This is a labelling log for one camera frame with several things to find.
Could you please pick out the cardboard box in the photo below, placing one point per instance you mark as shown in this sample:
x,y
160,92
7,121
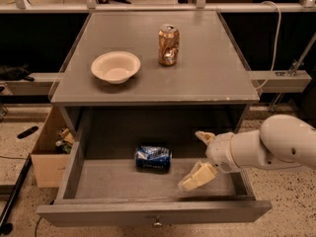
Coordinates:
x,y
49,163

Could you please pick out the white bowl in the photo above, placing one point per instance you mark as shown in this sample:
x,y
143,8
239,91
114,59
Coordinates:
x,y
115,67

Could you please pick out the crushed gold soda can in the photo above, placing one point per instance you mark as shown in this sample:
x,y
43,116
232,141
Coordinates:
x,y
169,42

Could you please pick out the blue pepsi can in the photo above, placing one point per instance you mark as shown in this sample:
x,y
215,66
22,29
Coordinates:
x,y
152,157

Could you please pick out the grey cabinet counter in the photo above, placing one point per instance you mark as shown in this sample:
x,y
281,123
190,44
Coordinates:
x,y
209,70

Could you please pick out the metal drawer knob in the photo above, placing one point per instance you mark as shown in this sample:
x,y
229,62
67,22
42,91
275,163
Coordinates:
x,y
157,223

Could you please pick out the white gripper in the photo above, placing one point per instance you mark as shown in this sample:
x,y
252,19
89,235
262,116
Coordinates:
x,y
219,151

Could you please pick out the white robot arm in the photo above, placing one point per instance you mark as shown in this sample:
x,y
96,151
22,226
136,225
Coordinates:
x,y
281,143

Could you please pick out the grey open drawer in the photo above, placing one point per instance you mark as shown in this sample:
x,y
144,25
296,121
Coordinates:
x,y
103,186

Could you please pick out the items in cardboard box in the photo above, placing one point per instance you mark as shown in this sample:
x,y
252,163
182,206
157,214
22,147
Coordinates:
x,y
65,141

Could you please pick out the black marker on floor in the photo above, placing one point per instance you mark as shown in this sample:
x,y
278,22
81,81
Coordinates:
x,y
27,132

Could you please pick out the black object on ledge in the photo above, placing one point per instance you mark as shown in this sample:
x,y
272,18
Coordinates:
x,y
15,73

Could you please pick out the black floor rail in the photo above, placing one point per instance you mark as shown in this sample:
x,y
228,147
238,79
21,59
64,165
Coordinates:
x,y
13,192

